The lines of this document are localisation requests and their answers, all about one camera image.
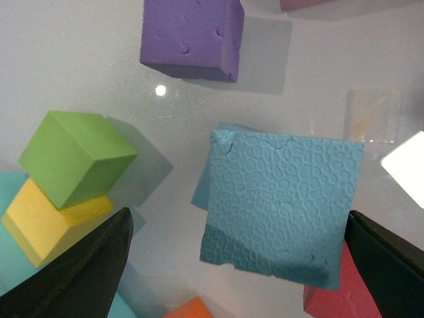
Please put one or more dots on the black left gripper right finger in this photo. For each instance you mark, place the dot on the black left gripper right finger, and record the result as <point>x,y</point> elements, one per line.
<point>390,266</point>

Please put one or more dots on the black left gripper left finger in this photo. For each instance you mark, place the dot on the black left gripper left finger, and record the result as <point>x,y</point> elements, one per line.
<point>81,282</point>

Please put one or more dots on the light blue foam block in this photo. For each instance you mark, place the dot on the light blue foam block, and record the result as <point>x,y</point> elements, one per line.
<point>200,197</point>
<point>278,205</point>

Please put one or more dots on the red foam block centre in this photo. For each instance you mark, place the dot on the red foam block centre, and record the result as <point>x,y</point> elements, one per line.
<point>351,300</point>

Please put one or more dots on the yellow foam block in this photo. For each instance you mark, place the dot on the yellow foam block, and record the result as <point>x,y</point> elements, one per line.
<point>44,232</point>

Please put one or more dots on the turquoise plastic bin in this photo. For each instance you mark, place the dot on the turquoise plastic bin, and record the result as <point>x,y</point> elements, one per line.
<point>15,266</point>

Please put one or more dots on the orange foam block near bin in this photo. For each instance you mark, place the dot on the orange foam block near bin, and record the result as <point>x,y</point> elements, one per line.
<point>194,308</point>

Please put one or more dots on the green foam block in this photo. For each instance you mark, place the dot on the green foam block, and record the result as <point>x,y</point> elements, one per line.
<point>73,157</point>

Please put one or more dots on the purple foam block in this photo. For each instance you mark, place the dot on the purple foam block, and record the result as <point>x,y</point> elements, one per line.
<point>195,40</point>

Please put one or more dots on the pink foam block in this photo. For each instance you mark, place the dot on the pink foam block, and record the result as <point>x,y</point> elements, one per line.
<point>293,5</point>

